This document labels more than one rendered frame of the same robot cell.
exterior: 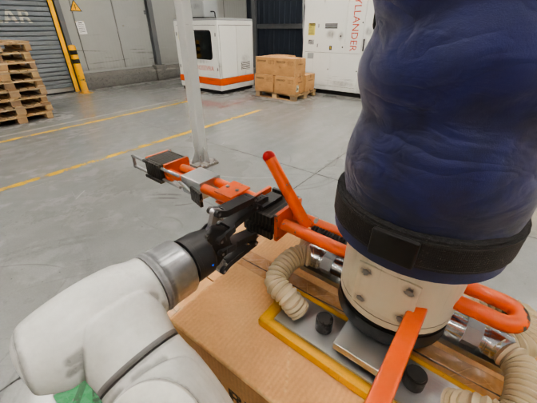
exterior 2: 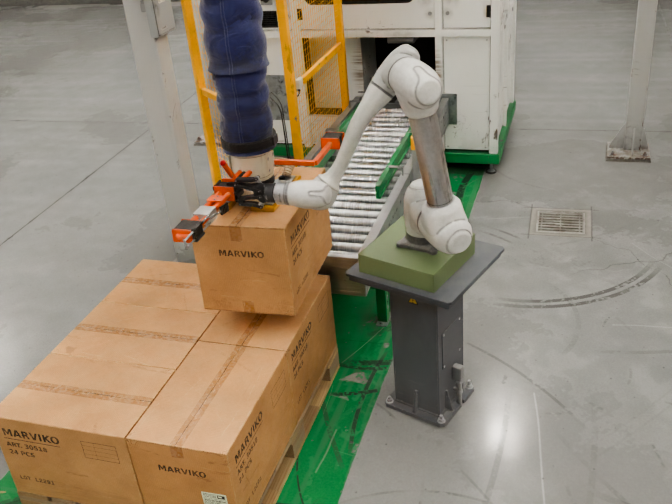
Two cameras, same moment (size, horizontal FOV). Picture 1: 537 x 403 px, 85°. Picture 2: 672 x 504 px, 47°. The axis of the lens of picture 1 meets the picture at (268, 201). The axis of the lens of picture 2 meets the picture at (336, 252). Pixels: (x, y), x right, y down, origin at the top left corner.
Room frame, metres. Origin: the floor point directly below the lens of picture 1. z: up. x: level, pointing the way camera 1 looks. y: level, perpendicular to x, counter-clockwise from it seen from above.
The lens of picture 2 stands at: (1.03, 2.73, 2.42)
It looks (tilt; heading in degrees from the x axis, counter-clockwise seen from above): 29 degrees down; 251
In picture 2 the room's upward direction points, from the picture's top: 5 degrees counter-clockwise
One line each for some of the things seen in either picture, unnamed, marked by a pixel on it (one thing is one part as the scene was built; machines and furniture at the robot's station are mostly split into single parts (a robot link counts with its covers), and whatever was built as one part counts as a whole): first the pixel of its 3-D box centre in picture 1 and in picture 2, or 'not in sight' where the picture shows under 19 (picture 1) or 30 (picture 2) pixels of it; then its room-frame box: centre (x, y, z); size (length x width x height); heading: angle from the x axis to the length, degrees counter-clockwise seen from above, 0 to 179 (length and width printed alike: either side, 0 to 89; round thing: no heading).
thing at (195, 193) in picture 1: (163, 177); (207, 224); (0.64, 0.25, 1.19); 0.31 x 0.03 x 0.05; 52
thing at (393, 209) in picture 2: not in sight; (412, 176); (-0.84, -1.13, 0.50); 2.31 x 0.05 x 0.19; 51
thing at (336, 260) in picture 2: not in sight; (294, 257); (0.15, -0.42, 0.58); 0.70 x 0.03 x 0.06; 141
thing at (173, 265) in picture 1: (168, 273); (283, 193); (0.32, 0.15, 1.19); 0.09 x 0.06 x 0.09; 51
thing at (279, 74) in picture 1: (285, 76); not in sight; (7.93, -0.43, 0.45); 1.21 x 1.03 x 0.91; 53
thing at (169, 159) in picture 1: (168, 165); (187, 230); (0.72, 0.26, 1.20); 0.08 x 0.07 x 0.05; 52
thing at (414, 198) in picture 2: not in sight; (424, 206); (-0.25, 0.19, 1.01); 0.18 x 0.16 x 0.22; 88
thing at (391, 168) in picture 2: not in sight; (414, 138); (-1.01, -1.44, 0.60); 1.60 x 0.10 x 0.09; 51
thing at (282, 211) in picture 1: (272, 212); (228, 189); (0.50, -0.01, 1.19); 0.10 x 0.08 x 0.06; 142
